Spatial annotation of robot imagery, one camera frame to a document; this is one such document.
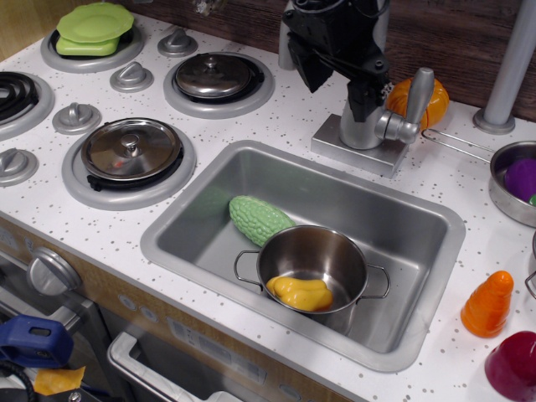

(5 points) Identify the black cable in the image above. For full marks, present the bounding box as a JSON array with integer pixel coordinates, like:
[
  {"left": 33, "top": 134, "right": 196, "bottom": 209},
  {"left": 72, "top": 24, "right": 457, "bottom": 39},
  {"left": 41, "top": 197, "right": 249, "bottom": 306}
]
[{"left": 0, "top": 360, "right": 37, "bottom": 399}]

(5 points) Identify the steel pot lid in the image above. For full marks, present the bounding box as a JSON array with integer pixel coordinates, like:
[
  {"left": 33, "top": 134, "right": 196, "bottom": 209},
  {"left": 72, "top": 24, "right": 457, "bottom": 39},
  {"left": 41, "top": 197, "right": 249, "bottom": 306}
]
[
  {"left": 80, "top": 118, "right": 183, "bottom": 182},
  {"left": 175, "top": 54, "right": 253, "bottom": 99}
]

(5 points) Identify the grey vertical pole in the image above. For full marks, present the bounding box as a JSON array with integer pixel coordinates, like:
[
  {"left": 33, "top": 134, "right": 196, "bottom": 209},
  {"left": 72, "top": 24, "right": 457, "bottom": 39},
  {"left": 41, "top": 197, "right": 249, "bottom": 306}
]
[{"left": 473, "top": 0, "right": 535, "bottom": 135}]

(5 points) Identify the silver stove knob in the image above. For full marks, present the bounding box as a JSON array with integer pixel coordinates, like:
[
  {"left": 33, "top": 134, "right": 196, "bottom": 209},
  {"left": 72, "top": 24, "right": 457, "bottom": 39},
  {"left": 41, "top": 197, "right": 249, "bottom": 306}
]
[
  {"left": 52, "top": 102, "right": 101, "bottom": 135},
  {"left": 1, "top": 148, "right": 39, "bottom": 187},
  {"left": 110, "top": 61, "right": 154, "bottom": 93},
  {"left": 157, "top": 28, "right": 198, "bottom": 58}
]

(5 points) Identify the orange toy pumpkin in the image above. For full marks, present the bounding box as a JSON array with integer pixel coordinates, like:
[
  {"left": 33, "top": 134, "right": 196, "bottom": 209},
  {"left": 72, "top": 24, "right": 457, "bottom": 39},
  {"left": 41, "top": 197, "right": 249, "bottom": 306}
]
[{"left": 386, "top": 78, "right": 450, "bottom": 130}]

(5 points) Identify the steel saucepan with wire handle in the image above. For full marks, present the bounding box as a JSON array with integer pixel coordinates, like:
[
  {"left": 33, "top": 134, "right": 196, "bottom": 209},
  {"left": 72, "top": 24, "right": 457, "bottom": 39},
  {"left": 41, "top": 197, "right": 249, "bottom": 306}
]
[{"left": 421, "top": 128, "right": 535, "bottom": 228}]

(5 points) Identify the silver stove knob middle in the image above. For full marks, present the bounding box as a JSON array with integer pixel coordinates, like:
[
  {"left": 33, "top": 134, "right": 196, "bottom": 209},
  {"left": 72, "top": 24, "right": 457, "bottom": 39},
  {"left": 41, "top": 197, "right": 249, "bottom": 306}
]
[{"left": 110, "top": 61, "right": 154, "bottom": 93}]

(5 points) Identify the burner ring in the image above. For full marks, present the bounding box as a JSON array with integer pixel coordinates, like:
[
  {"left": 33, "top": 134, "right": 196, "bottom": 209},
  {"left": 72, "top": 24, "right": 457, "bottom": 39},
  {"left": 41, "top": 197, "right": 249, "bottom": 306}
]
[
  {"left": 162, "top": 51, "right": 276, "bottom": 121},
  {"left": 61, "top": 117, "right": 198, "bottom": 212},
  {"left": 39, "top": 23, "right": 146, "bottom": 75}
]

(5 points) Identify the orange toy carrot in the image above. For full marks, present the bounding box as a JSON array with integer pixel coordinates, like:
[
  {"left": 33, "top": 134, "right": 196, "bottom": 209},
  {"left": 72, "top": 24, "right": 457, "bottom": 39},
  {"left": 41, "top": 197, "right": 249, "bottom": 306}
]
[{"left": 460, "top": 271, "right": 514, "bottom": 338}]

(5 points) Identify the green toy bitter gourd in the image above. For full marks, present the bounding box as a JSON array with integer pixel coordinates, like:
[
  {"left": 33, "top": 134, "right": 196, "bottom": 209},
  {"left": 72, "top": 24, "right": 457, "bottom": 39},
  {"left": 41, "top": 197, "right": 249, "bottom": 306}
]
[{"left": 229, "top": 195, "right": 296, "bottom": 247}]

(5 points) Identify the green plastic dish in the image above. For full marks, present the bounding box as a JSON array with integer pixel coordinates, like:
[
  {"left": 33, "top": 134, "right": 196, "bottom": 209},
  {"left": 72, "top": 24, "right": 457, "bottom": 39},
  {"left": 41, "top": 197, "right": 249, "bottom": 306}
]
[{"left": 56, "top": 37, "right": 120, "bottom": 57}]

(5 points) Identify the front steel pot lid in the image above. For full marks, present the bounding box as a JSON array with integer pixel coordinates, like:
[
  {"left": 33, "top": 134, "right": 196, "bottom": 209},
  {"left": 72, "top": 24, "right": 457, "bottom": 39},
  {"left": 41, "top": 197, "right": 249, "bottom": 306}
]
[{"left": 80, "top": 118, "right": 183, "bottom": 182}]

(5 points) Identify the silver stove knob rear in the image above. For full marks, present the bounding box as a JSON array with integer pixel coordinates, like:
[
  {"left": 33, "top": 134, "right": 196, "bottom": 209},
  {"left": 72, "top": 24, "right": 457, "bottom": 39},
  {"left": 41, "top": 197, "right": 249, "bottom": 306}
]
[{"left": 157, "top": 28, "right": 198, "bottom": 58}]

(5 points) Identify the purple toy eggplant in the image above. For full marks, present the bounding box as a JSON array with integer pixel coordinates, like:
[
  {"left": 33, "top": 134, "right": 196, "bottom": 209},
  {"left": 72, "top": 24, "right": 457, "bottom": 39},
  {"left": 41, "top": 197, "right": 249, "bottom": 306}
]
[{"left": 504, "top": 158, "right": 535, "bottom": 203}]

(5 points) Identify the front right burner ring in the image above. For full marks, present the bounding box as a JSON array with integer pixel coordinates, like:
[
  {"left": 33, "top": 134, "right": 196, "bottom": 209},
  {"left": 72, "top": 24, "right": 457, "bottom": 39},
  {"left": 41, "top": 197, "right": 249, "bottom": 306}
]
[{"left": 61, "top": 117, "right": 198, "bottom": 212}]

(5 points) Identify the dark red toy vegetable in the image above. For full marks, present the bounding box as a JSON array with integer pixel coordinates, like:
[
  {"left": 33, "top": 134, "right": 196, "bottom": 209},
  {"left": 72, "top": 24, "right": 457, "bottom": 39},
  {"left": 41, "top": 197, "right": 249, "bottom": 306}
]
[{"left": 484, "top": 331, "right": 535, "bottom": 401}]

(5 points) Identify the rear steel pot lid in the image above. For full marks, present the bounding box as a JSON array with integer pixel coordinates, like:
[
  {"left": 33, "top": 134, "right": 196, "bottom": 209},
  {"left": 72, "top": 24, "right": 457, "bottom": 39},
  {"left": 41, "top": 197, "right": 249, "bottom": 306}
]
[{"left": 175, "top": 54, "right": 253, "bottom": 99}]

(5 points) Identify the steel pot with handles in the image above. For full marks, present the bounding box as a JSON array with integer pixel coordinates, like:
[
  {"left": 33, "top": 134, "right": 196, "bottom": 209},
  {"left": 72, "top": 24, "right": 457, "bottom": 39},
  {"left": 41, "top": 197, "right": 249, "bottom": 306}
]
[{"left": 234, "top": 225, "right": 391, "bottom": 335}]

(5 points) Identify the black coil burner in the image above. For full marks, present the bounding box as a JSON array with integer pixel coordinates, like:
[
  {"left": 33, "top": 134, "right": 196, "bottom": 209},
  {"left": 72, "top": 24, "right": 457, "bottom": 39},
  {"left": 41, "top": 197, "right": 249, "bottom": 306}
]
[{"left": 1, "top": 71, "right": 54, "bottom": 142}]

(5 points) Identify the silver toy faucet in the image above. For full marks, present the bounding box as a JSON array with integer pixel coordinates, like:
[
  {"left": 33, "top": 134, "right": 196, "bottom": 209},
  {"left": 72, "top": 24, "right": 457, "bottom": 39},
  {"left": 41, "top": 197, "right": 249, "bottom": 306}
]
[{"left": 311, "top": 67, "right": 435, "bottom": 178}]

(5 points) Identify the rear left burner ring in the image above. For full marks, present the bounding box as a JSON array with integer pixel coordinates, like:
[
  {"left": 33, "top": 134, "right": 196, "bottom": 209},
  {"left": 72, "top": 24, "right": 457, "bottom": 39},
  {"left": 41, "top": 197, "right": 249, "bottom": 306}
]
[{"left": 39, "top": 23, "right": 146, "bottom": 75}]

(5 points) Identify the yellow toy bell pepper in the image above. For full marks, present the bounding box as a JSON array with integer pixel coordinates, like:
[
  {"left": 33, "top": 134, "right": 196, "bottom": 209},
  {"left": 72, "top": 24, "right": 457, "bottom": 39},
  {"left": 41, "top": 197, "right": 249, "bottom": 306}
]
[{"left": 266, "top": 276, "right": 333, "bottom": 312}]

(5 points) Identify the green plastic plate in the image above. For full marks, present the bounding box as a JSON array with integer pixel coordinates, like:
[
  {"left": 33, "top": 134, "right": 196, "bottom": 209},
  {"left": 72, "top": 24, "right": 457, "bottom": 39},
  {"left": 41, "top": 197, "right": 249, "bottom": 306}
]
[{"left": 56, "top": 3, "right": 134, "bottom": 44}]

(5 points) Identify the blue clamp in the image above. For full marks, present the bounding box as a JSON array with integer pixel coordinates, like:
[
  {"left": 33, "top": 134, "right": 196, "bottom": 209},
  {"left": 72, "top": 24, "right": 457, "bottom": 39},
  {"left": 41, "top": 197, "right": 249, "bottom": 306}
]
[{"left": 1, "top": 315, "right": 74, "bottom": 369}]

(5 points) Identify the rear right burner ring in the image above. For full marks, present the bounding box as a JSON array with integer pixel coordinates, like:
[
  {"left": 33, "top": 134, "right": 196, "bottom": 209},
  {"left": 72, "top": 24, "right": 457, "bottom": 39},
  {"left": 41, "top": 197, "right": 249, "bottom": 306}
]
[{"left": 162, "top": 51, "right": 276, "bottom": 121}]

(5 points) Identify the silver oven dial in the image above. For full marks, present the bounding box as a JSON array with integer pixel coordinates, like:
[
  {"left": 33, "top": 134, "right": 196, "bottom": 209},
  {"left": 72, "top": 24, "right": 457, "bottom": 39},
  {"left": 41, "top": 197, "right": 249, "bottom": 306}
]
[{"left": 26, "top": 247, "right": 82, "bottom": 296}]

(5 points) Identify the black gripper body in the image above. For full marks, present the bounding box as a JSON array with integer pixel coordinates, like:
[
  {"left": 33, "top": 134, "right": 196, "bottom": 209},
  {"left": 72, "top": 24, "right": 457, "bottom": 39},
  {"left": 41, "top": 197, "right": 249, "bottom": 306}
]
[{"left": 281, "top": 1, "right": 389, "bottom": 85}]

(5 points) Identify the silver stove knob left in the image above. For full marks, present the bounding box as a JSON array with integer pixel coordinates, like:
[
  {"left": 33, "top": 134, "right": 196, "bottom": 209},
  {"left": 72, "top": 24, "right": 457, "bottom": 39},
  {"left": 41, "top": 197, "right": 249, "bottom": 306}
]
[{"left": 1, "top": 148, "right": 39, "bottom": 187}]

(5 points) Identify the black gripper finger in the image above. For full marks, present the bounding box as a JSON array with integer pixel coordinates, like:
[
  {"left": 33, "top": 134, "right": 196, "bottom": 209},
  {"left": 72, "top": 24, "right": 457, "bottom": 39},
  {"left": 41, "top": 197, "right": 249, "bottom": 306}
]
[
  {"left": 288, "top": 35, "right": 332, "bottom": 93},
  {"left": 347, "top": 80, "right": 384, "bottom": 122}
]

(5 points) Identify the silver oven door handle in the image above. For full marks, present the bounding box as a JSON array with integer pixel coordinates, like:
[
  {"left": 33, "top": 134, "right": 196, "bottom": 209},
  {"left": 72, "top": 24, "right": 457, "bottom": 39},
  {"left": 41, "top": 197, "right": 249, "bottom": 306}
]
[{"left": 106, "top": 331, "right": 235, "bottom": 402}]

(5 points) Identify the silver stove knob front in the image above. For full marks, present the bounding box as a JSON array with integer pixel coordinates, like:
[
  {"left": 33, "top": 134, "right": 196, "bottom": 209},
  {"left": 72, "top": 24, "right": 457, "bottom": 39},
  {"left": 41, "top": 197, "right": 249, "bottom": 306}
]
[{"left": 52, "top": 102, "right": 101, "bottom": 135}]

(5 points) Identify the yellow tape piece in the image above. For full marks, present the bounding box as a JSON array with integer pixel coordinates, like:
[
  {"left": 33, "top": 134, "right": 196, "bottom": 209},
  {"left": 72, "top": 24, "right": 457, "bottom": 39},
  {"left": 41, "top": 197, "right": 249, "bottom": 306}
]
[{"left": 33, "top": 366, "right": 86, "bottom": 396}]

